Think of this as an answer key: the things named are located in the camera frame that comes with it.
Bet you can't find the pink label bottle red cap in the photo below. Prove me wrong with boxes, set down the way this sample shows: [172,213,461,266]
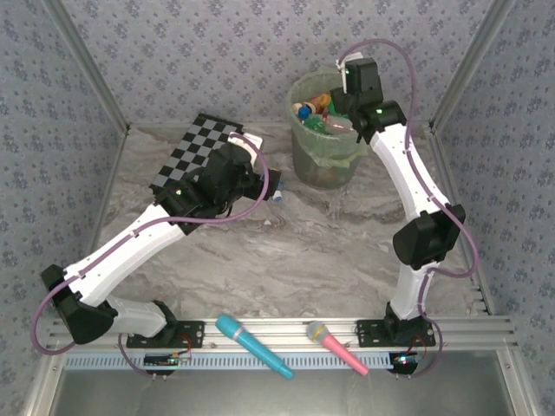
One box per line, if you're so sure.
[323,113,361,134]

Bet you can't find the green bottle orange cap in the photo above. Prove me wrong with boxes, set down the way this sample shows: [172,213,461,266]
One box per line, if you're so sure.
[314,93,337,116]

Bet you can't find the green bottle yellow cap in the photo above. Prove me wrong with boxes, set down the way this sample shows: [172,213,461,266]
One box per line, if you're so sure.
[303,115,330,133]

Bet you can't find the green plastic bin liner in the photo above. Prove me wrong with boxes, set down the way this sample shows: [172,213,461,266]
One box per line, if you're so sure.
[288,67,369,171]

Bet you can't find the translucent green bucket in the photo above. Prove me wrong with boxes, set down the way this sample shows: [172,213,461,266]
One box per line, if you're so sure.
[288,67,369,190]

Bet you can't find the black grey chess board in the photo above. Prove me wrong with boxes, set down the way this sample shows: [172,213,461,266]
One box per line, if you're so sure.
[148,113,245,205]

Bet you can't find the teal toy microphone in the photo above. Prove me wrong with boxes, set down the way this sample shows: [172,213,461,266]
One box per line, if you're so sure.
[215,314,296,381]

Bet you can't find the pink toy microphone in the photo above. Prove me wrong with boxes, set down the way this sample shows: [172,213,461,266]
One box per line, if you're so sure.
[305,320,370,377]

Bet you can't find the grey metal panel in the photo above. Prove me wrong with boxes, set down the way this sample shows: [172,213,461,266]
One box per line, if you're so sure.
[51,350,519,416]

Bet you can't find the aluminium frame post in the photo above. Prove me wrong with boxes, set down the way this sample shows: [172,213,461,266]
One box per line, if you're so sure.
[41,0,132,133]
[428,0,519,133]

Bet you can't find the aluminium side rail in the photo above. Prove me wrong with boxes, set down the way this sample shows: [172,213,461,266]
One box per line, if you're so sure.
[64,125,131,320]
[424,123,498,317]

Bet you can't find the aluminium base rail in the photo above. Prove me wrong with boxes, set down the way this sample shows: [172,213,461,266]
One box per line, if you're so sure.
[46,317,520,350]

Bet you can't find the light blue cable duct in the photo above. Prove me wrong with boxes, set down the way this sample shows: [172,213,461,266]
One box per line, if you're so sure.
[63,350,420,371]

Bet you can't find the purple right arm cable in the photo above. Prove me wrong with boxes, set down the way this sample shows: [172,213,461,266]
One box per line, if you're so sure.
[337,38,480,379]

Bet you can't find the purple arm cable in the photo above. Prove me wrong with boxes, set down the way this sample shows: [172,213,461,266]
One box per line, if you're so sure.
[337,38,480,379]
[33,132,271,380]

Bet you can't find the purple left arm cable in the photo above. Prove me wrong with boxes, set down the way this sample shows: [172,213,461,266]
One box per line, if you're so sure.
[33,132,271,380]

